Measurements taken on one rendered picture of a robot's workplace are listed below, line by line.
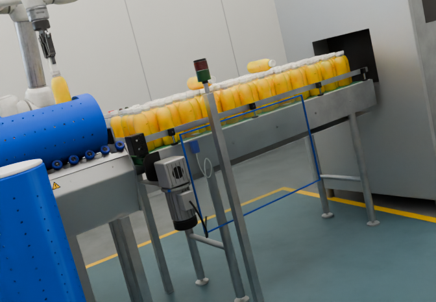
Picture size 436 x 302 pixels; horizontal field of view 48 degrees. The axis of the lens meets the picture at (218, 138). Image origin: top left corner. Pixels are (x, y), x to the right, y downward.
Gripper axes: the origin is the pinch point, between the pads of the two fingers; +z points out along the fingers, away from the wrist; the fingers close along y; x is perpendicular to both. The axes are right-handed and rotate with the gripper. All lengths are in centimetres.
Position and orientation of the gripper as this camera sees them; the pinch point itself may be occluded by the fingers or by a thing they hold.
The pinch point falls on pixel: (52, 65)
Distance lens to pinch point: 235.7
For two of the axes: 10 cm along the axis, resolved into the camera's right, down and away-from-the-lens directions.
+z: 2.3, 9.6, 1.5
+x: 8.1, -2.8, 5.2
